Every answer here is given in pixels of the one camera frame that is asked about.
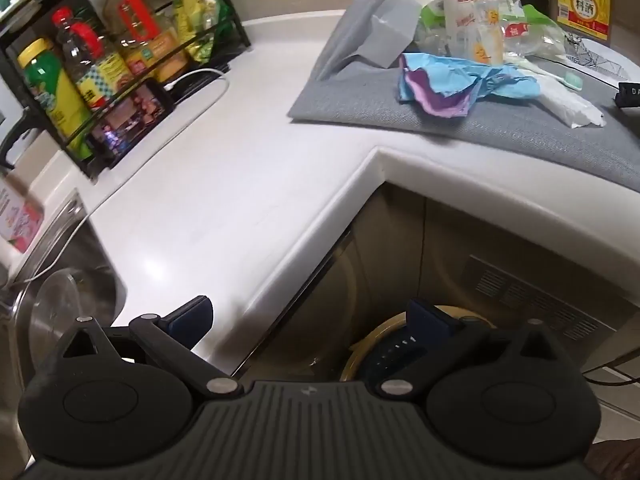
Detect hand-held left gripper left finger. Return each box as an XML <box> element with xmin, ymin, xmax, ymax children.
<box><xmin>50</xmin><ymin>296</ymin><xmax>239</xmax><ymax>401</ymax></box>

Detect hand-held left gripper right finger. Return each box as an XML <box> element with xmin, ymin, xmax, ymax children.
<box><xmin>377</xmin><ymin>300</ymin><xmax>571</xmax><ymax>402</ymax></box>

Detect cream and blue trash bin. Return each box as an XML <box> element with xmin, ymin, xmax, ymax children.
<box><xmin>339</xmin><ymin>304</ymin><xmax>497</xmax><ymax>385</ymax></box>

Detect purple cloth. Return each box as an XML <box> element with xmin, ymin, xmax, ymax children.
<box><xmin>404</xmin><ymin>71</ymin><xmax>478</xmax><ymax>120</ymax></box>

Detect blue paper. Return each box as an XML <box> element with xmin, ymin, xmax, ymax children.
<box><xmin>397</xmin><ymin>52</ymin><xmax>542</xmax><ymax>106</ymax></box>

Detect teal toothbrush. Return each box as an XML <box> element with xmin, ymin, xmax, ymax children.
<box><xmin>505</xmin><ymin>55</ymin><xmax>584</xmax><ymax>92</ymax></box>

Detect green printed plastic bag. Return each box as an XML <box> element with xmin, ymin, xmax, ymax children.
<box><xmin>414</xmin><ymin>0</ymin><xmax>551</xmax><ymax>58</ymax></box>

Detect white milk drink pouch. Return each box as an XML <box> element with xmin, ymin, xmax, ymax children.
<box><xmin>436</xmin><ymin>0</ymin><xmax>507</xmax><ymax>67</ymax></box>

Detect beige cabinet door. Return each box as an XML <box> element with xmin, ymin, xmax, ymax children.
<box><xmin>235</xmin><ymin>227</ymin><xmax>373</xmax><ymax>378</ymax></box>
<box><xmin>424</xmin><ymin>195</ymin><xmax>637</xmax><ymax>366</ymax></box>

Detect grey vent grille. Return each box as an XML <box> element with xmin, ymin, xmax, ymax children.
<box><xmin>459</xmin><ymin>254</ymin><xmax>622</xmax><ymax>347</ymax></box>

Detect stainless steel sink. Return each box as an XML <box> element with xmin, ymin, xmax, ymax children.
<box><xmin>0</xmin><ymin>187</ymin><xmax>129</xmax><ymax>397</ymax></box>

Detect steel pot lid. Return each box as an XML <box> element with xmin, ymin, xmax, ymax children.
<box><xmin>27</xmin><ymin>267</ymin><xmax>97</xmax><ymax>357</ymax></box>

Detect grey fabric mat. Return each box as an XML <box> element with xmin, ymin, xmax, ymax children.
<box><xmin>287</xmin><ymin>0</ymin><xmax>640</xmax><ymax>189</ymax></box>

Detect pink printed box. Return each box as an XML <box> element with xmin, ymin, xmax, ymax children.
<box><xmin>0</xmin><ymin>174</ymin><xmax>47</xmax><ymax>254</ymax></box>

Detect black smartphone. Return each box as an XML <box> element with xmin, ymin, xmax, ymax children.
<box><xmin>90</xmin><ymin>79</ymin><xmax>179</xmax><ymax>167</ymax></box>

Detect yellow-lid green-label jar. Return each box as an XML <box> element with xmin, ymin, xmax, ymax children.
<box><xmin>16</xmin><ymin>37</ymin><xmax>96</xmax><ymax>155</ymax></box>

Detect red-cap sauce bottle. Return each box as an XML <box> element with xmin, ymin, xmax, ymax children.
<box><xmin>51</xmin><ymin>6</ymin><xmax>133</xmax><ymax>112</ymax></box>

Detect orange-cap cooking oil bottle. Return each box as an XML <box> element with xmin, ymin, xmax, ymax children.
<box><xmin>100</xmin><ymin>0</ymin><xmax>190</xmax><ymax>82</ymax></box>

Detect small black device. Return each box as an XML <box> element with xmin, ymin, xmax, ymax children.
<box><xmin>616</xmin><ymin>81</ymin><xmax>640</xmax><ymax>109</ymax></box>

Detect patterned white paper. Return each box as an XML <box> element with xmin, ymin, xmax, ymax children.
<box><xmin>564</xmin><ymin>34</ymin><xmax>640</xmax><ymax>83</ymax></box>

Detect yellow-green snack bags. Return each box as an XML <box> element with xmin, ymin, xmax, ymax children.
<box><xmin>161</xmin><ymin>0</ymin><xmax>236</xmax><ymax>64</ymax></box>

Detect large cooking wine jug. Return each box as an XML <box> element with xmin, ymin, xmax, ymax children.
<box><xmin>547</xmin><ymin>0</ymin><xmax>614</xmax><ymax>44</ymax></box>

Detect black floor cable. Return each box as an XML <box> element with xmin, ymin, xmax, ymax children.
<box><xmin>581</xmin><ymin>349</ymin><xmax>640</xmax><ymax>387</ymax></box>

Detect white charging cable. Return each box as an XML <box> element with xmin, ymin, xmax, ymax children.
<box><xmin>166</xmin><ymin>68</ymin><xmax>232</xmax><ymax>111</ymax></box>

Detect black pan handle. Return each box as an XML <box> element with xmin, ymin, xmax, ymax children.
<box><xmin>0</xmin><ymin>109</ymin><xmax>32</xmax><ymax>172</ymax></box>

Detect black wire spice rack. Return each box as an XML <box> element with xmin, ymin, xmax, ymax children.
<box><xmin>0</xmin><ymin>0</ymin><xmax>252</xmax><ymax>179</ymax></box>

